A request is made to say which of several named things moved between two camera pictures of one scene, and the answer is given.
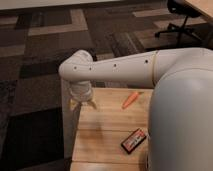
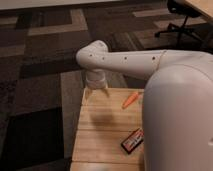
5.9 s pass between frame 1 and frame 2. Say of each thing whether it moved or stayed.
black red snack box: stayed
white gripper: moved
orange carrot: stayed
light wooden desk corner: stayed
